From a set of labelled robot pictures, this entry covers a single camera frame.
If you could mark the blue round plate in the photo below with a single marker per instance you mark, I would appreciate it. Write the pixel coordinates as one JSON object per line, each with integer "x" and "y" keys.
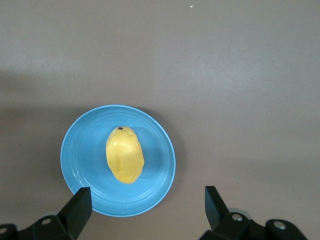
{"x": 85, "y": 155}

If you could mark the yellow potato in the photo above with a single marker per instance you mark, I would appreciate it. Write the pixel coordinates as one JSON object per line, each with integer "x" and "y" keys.
{"x": 125, "y": 155}

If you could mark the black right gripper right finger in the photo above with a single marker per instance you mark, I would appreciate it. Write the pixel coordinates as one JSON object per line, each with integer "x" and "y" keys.
{"x": 217, "y": 215}

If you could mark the brown table mat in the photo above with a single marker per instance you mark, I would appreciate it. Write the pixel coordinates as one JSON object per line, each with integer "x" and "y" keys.
{"x": 225, "y": 87}

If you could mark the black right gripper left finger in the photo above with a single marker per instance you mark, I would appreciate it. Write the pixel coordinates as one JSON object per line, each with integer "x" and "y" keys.
{"x": 75, "y": 212}

